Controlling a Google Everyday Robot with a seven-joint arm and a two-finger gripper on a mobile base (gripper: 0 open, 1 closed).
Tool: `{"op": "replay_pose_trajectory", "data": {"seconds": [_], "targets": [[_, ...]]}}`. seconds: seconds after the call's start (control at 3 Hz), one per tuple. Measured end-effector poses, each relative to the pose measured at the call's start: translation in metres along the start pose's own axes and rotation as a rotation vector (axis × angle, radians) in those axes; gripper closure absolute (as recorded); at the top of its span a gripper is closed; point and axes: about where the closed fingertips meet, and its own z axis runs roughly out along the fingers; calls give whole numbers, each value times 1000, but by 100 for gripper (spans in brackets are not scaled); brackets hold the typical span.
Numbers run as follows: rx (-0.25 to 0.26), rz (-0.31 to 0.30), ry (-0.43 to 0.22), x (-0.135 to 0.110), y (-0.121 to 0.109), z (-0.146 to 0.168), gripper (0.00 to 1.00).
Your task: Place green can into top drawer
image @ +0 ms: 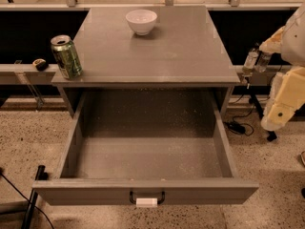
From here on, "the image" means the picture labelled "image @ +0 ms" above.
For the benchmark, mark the black and white drawer handle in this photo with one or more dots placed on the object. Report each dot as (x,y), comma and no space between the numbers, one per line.
(146,202)

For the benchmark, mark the small black and yellow object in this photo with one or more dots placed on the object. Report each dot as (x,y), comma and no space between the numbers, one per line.
(40,64)

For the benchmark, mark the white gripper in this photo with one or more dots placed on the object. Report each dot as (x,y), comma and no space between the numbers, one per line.
(294,43)

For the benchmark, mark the black pole bottom left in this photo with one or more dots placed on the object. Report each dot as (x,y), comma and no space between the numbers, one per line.
(40,175)

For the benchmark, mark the white bowl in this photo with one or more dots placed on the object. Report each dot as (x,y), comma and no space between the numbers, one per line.
(141,22)

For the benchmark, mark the green soda can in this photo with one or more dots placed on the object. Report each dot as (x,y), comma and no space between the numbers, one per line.
(66,56)

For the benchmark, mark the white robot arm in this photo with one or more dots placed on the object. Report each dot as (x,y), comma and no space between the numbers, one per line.
(293,39)

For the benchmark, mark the black power adapter with cable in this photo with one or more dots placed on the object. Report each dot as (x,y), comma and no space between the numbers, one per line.
(240,128)

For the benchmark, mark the clear bottle left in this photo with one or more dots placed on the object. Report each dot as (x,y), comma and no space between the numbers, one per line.
(250,61)

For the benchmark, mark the open grey top drawer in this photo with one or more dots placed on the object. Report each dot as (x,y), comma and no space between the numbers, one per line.
(146,142)

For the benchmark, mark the grey cabinet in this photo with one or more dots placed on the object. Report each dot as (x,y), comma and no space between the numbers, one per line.
(183,50)

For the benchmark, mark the clear bottle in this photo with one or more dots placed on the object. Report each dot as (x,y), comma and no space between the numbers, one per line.
(250,61)
(263,62)

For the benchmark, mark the clear bottle right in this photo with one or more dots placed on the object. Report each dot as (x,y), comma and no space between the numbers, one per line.
(263,62)

